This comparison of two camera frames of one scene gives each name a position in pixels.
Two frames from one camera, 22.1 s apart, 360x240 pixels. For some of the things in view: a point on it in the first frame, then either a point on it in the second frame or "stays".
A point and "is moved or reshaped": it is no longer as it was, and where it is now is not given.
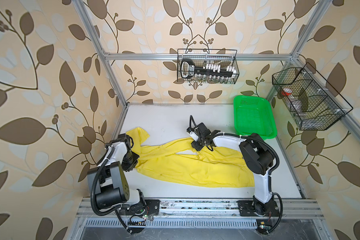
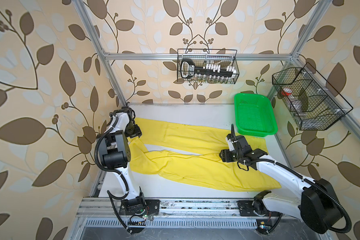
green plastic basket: x=253 y=114 stays
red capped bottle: x=286 y=91 stays
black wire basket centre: x=204 y=66 stays
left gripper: x=128 y=168 -> x=136 y=131
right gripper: x=196 y=146 -> x=224 y=155
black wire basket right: x=313 y=103 stays
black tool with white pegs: x=188 y=69 stays
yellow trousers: x=178 y=158 is moved or reshaped
